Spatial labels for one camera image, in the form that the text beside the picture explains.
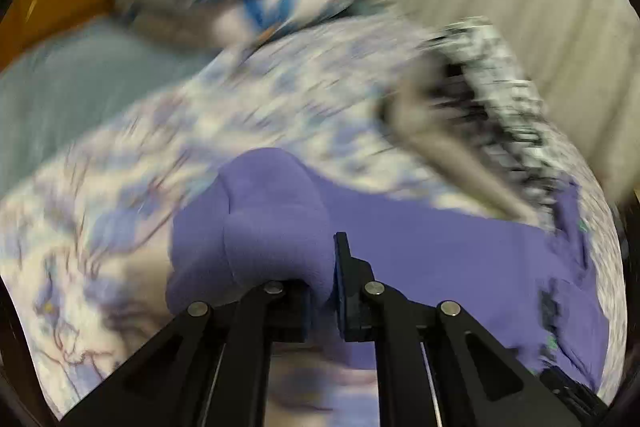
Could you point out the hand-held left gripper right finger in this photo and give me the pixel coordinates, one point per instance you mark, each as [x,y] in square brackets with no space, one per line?
[341,287]

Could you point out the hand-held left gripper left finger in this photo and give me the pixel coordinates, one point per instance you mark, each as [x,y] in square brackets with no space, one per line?
[294,313]

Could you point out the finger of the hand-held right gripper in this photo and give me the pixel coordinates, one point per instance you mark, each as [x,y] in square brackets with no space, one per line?
[570,389]

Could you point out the purple hoodie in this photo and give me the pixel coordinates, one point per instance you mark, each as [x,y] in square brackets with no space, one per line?
[425,257]

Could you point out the cream folded garment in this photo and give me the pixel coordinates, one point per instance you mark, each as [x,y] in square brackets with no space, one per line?
[435,142]

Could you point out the purple floral bed cover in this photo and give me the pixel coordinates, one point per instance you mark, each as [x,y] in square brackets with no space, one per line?
[280,107]

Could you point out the black white printed folded garment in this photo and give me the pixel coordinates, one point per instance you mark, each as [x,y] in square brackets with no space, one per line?
[505,87]

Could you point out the pale blue bed sheet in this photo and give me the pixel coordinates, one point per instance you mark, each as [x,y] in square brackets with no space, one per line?
[75,82]

